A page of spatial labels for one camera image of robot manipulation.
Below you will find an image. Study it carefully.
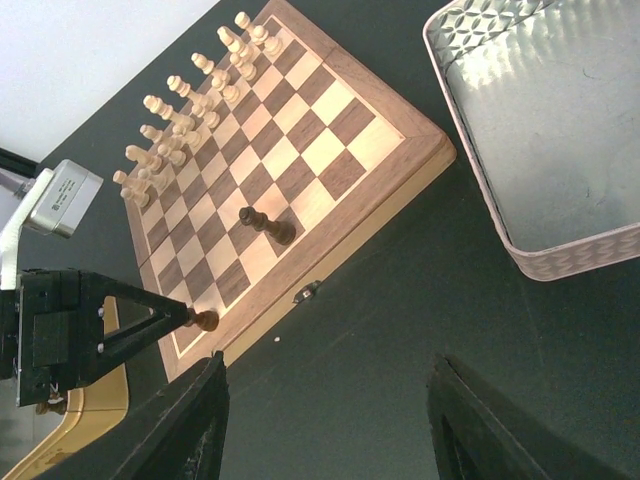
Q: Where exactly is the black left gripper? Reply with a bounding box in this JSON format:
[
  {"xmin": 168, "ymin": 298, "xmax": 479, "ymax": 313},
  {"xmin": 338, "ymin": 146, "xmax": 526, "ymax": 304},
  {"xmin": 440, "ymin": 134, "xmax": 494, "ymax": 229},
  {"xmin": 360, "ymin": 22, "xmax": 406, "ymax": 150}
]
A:
[{"xmin": 1, "ymin": 269, "xmax": 189, "ymax": 407}]

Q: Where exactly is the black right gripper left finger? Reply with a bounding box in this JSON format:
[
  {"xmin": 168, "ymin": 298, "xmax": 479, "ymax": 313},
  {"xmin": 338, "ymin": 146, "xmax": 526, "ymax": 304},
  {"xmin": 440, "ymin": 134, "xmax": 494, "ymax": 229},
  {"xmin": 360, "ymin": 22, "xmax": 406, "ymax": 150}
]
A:
[{"xmin": 74, "ymin": 352, "xmax": 229, "ymax": 479}]

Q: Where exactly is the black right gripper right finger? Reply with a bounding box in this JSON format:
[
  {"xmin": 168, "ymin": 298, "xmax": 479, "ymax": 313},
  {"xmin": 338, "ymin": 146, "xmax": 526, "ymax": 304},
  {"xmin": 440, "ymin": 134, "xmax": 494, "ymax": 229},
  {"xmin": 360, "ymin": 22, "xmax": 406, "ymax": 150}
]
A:
[{"xmin": 427, "ymin": 354, "xmax": 630, "ymax": 479}]

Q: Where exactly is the dark rook piece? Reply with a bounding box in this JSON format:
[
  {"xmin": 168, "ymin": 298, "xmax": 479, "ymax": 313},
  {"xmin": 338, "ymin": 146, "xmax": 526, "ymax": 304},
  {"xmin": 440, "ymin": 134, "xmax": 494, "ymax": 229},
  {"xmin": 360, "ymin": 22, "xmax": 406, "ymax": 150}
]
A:
[{"xmin": 184, "ymin": 308, "xmax": 220, "ymax": 332}]

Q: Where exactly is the dark king piece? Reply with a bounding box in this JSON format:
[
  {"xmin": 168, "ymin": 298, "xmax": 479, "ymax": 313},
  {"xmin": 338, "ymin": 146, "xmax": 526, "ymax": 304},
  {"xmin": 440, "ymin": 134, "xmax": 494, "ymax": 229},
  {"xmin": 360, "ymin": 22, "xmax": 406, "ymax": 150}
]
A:
[{"xmin": 239, "ymin": 206, "xmax": 296, "ymax": 245}]

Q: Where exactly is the gold tin with pieces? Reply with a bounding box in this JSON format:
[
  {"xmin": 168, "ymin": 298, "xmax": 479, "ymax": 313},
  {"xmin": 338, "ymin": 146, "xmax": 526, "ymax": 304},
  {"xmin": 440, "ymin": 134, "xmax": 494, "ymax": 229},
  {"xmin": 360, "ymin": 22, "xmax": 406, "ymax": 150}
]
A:
[{"xmin": 0, "ymin": 294, "xmax": 132, "ymax": 480}]

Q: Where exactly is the wooden chess board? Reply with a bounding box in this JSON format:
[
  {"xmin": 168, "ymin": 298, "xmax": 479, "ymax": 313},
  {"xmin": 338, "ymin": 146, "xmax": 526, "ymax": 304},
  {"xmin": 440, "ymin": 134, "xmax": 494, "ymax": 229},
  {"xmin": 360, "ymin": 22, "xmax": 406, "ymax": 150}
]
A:
[{"xmin": 124, "ymin": 1, "xmax": 456, "ymax": 378}]

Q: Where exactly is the white rook near corner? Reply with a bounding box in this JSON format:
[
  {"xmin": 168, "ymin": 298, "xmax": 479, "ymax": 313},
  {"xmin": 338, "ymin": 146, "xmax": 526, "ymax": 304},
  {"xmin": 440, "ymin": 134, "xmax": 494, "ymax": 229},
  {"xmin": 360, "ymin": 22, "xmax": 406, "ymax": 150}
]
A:
[{"xmin": 112, "ymin": 170, "xmax": 149, "ymax": 208}]

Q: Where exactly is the white rook corner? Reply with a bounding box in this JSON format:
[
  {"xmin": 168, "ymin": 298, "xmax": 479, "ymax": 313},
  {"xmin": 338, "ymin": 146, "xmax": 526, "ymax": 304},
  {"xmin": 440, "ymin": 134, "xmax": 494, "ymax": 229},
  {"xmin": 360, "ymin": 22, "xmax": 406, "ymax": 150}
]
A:
[
  {"xmin": 234, "ymin": 11, "xmax": 256, "ymax": 38},
  {"xmin": 112, "ymin": 170, "xmax": 149, "ymax": 208}
]

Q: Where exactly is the silver patterned metal tray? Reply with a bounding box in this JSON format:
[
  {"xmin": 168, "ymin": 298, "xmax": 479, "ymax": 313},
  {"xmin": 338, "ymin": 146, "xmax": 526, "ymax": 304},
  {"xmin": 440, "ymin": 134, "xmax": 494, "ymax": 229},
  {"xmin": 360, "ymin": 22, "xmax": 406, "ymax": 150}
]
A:
[{"xmin": 422, "ymin": 1, "xmax": 639, "ymax": 282}]

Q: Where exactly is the white rook far corner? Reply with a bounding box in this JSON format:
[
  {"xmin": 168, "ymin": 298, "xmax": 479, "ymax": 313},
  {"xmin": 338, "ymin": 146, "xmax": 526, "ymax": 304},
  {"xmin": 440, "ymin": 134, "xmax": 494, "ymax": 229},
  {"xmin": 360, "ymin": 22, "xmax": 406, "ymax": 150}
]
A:
[{"xmin": 234, "ymin": 11, "xmax": 256, "ymax": 38}]

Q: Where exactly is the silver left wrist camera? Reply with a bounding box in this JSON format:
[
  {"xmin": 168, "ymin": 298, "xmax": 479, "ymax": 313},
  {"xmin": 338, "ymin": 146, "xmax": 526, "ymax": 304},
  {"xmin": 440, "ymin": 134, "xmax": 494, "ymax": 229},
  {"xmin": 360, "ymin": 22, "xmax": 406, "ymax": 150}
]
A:
[{"xmin": 26, "ymin": 159, "xmax": 103, "ymax": 238}]

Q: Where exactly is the black frame post left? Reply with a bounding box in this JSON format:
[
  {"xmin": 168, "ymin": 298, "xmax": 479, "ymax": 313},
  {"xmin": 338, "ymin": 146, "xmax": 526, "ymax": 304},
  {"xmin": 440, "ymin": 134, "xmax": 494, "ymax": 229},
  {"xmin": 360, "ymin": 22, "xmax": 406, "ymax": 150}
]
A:
[{"xmin": 0, "ymin": 148, "xmax": 38, "ymax": 178}]

